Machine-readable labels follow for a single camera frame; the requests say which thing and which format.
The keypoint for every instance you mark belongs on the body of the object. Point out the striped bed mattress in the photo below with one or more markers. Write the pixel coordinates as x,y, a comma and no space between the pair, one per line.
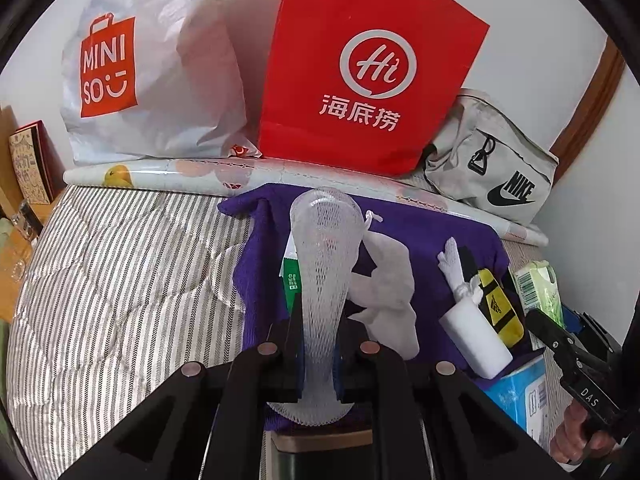
125,285

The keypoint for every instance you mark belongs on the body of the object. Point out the white foam block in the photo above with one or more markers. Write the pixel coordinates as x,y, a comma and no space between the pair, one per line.
475,335

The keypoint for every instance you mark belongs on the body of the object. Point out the large white sock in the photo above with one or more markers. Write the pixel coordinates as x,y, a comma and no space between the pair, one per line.
390,285

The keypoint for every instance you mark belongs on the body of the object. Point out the rolled printed paper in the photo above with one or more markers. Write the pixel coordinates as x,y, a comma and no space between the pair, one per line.
175,175

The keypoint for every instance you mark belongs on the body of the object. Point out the light green tissue pack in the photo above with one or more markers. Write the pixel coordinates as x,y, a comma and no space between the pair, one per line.
540,290

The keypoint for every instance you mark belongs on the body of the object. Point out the blue tissue pack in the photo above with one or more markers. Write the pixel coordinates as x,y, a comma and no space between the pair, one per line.
520,395

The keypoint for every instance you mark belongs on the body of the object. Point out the grey waist bag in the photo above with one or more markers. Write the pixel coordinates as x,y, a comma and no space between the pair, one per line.
500,170

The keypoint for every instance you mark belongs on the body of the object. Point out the dark green tin box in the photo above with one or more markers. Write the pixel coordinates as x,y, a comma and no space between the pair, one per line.
320,452

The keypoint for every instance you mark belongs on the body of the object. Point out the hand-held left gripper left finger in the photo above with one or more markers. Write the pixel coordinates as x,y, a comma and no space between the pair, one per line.
280,360

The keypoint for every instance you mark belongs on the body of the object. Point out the white foam net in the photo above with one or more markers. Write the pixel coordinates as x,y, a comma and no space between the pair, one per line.
322,270

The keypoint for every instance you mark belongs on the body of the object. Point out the wooden door frame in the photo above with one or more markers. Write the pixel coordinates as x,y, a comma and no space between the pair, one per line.
585,105

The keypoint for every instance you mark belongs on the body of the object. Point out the red paper bag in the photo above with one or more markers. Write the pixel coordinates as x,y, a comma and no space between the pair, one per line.
370,70

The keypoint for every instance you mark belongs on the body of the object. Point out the clear glass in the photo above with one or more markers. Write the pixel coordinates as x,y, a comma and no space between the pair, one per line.
25,220

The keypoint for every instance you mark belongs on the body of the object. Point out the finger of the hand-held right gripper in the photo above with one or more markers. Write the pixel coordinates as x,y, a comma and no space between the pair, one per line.
547,332
575,321

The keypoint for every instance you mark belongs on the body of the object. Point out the white plastic shopping bag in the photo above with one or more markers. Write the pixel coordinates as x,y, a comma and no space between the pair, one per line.
160,70

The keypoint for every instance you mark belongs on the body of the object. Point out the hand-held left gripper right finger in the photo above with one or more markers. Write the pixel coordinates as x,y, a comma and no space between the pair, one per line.
360,360

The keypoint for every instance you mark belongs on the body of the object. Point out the wooden nightstand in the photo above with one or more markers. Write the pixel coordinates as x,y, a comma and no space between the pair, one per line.
20,270

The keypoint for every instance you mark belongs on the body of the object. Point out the yellow Adidas pouch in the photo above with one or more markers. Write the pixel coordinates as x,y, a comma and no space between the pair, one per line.
500,305

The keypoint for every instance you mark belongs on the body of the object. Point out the person's right hand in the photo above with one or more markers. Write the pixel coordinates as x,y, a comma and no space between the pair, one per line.
575,435

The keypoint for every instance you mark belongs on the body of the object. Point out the purple cloth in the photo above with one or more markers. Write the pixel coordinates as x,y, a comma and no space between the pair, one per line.
430,240

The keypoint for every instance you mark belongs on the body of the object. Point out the patterned notebook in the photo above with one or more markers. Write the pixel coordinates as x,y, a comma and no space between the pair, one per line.
32,165

